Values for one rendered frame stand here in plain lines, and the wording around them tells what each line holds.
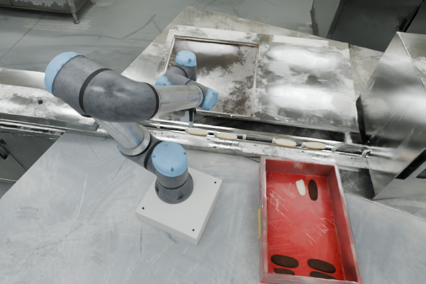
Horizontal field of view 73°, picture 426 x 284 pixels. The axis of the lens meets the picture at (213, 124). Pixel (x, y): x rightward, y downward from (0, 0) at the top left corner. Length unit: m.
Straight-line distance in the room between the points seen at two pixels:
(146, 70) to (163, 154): 0.89
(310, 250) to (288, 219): 0.13
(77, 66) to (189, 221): 0.68
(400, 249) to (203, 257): 0.75
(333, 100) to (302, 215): 0.63
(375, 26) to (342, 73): 1.39
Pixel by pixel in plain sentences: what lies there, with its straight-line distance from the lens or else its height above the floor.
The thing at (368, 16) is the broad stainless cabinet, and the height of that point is 0.67.
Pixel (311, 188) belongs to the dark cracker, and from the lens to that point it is 1.32.
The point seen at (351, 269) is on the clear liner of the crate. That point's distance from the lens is 1.18.
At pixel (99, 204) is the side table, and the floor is 0.82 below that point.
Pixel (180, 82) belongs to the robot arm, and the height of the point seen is 1.27.
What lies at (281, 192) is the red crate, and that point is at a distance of 1.29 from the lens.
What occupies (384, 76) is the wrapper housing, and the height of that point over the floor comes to 1.15.
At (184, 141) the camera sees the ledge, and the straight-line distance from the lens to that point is 1.34.
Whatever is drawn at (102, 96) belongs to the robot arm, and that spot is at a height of 1.51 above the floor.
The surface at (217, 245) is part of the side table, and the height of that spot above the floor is 0.82.
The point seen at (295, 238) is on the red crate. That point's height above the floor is 0.82.
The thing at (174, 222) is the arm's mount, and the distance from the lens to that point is 1.12.
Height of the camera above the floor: 1.94
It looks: 50 degrees down
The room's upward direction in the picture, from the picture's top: 3 degrees clockwise
